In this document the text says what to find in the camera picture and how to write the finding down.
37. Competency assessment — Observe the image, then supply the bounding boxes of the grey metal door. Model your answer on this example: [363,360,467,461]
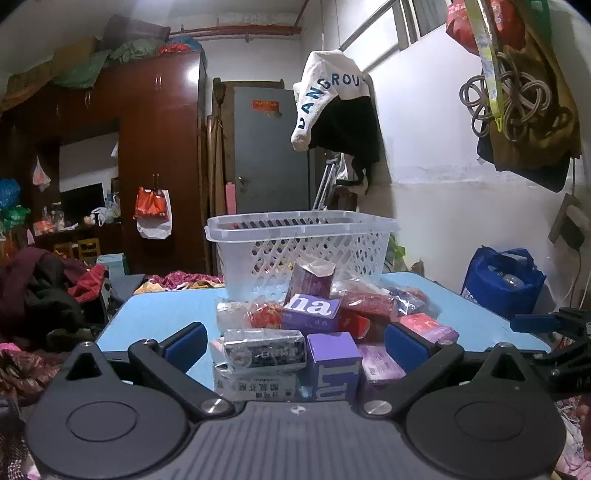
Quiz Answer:
[233,86,311,215]

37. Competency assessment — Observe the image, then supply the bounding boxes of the black hanging garment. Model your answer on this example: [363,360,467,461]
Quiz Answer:
[308,96,382,172]

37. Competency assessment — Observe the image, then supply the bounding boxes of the wall power socket with plug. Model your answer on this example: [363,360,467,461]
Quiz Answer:
[549,194,588,251]

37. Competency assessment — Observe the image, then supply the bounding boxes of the white plastic lattice basket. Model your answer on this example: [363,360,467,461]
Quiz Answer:
[205,211,400,302]

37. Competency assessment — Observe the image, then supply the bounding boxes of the small red box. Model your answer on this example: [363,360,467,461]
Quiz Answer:
[338,308,371,341]

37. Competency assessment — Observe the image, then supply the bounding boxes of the light purple pack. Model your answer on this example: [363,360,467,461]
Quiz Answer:
[358,343,407,385]

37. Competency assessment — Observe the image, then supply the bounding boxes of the black television screen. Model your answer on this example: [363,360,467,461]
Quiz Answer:
[59,182,105,227]

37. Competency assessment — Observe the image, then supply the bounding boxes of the purple box with white letters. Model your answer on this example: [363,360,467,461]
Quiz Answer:
[281,294,343,334]

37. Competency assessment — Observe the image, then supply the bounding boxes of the maroon open-top box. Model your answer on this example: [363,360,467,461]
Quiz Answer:
[285,259,337,302]

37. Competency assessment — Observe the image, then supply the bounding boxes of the pink pack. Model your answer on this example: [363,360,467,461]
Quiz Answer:
[398,312,461,345]

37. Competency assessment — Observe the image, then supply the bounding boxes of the dark wrapped pack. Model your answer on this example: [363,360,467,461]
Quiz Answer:
[389,286,428,315]

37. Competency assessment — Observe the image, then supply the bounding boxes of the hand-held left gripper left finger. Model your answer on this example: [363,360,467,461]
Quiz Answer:
[65,322,236,422]

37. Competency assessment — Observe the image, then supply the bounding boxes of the metal crutches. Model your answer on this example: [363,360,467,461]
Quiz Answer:
[312,154,345,212]

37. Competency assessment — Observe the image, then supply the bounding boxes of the olive hanging bag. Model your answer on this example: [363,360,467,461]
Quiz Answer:
[476,18,583,193]

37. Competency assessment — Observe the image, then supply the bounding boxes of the red hanging plastic bag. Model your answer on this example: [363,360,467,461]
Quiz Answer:
[445,0,527,56]

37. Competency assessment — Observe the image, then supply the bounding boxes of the plain purple box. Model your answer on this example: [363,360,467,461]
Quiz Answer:
[307,331,363,403]

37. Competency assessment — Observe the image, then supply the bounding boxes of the brown wooden wardrobe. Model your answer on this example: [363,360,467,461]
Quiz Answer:
[0,50,208,275]

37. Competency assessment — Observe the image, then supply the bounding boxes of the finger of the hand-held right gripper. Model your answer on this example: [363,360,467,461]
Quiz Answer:
[510,307,591,342]
[529,346,591,370]

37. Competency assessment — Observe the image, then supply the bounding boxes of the coiled grey rope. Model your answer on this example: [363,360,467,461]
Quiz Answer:
[459,48,552,139]

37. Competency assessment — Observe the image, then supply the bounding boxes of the large red wrapped pack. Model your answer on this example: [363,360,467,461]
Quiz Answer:
[341,279,399,320]

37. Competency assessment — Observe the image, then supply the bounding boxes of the white pack with dark print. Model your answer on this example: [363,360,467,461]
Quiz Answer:
[213,368,302,402]

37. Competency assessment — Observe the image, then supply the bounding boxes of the white wrapped pack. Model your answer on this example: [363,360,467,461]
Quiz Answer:
[215,299,252,331]

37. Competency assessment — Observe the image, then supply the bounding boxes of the orange and white plastic bag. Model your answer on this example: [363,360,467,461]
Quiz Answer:
[133,186,173,240]

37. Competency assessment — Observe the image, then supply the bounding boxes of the black silver pack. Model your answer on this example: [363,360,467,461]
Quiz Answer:
[210,328,308,373]

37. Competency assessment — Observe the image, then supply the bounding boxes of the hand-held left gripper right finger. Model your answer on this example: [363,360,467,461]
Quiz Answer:
[362,322,527,420]

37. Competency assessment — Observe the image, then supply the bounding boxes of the blue fabric bag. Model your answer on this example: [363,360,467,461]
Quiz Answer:
[461,246,547,319]

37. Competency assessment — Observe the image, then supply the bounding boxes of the pile of dark clothes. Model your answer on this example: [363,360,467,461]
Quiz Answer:
[0,247,112,352]

